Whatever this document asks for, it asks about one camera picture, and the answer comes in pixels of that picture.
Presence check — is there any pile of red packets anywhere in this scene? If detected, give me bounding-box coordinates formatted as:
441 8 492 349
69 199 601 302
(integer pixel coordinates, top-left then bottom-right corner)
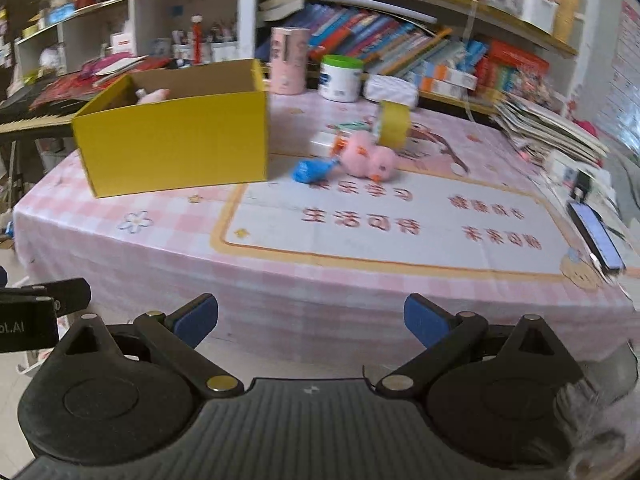
30 56 171 111

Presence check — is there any pile of papers and magazines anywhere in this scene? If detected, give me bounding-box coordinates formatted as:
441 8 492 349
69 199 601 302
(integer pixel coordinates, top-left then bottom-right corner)
492 92 611 166

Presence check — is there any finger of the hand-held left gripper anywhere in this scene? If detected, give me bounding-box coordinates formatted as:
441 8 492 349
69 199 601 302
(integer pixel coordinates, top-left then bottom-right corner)
47 278 92 317

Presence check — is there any white jar with green lid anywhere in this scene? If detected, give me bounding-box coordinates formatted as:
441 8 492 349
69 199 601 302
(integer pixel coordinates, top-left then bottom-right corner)
318 55 365 103

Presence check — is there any white bookshelf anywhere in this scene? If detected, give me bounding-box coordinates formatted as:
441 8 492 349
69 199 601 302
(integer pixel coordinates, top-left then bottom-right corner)
15 0 591 116

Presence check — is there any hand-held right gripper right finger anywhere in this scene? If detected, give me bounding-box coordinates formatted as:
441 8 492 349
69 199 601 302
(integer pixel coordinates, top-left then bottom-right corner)
375 294 583 401

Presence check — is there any white small box red label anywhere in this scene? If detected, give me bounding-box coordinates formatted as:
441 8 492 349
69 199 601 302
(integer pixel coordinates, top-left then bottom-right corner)
309 131 351 157

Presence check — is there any yellow cardboard box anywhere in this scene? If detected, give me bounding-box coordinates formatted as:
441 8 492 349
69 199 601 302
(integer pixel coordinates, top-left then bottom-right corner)
71 59 272 199

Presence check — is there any black piano keyboard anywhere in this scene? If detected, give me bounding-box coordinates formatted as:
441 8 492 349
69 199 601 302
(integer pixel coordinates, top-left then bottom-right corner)
0 102 76 137

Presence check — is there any row of leaning books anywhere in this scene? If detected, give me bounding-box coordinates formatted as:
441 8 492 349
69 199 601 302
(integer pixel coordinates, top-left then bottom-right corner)
255 2 488 81

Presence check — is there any red boxed book set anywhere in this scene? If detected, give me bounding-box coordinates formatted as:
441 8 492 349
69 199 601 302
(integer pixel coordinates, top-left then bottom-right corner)
480 40 551 106

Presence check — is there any group of white pen cups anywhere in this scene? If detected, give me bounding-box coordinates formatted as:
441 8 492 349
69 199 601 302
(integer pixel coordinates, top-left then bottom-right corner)
171 15 239 66

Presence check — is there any orange and white carton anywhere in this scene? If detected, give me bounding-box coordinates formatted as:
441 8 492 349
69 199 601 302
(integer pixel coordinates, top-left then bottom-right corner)
417 76 470 96
425 60 479 89

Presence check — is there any yellow tape roll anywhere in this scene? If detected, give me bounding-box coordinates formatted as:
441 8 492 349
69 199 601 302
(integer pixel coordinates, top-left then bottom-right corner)
376 100 412 151

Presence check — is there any grey fluffy cloth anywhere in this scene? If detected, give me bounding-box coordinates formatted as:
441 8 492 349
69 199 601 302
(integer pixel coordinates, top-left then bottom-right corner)
554 379 633 480

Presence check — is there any pink checked cartoon tablecloth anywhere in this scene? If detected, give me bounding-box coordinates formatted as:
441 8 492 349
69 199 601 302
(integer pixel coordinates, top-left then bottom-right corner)
12 91 638 361

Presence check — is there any pink humidifier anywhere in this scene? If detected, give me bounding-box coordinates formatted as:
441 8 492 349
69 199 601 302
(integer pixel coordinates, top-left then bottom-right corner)
270 26 311 95

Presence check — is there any small pink plush toy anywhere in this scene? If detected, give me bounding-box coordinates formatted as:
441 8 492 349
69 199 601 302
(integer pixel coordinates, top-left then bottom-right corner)
136 88 171 106

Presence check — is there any white quilted pouch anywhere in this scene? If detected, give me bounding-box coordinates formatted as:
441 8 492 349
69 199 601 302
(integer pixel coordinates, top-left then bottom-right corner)
362 74 419 110

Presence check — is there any black smartphone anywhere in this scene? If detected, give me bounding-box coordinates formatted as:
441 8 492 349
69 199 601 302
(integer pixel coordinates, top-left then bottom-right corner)
567 201 626 272

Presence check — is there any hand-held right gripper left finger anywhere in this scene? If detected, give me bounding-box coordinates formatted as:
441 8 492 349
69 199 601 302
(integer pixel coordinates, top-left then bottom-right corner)
59 294 246 402

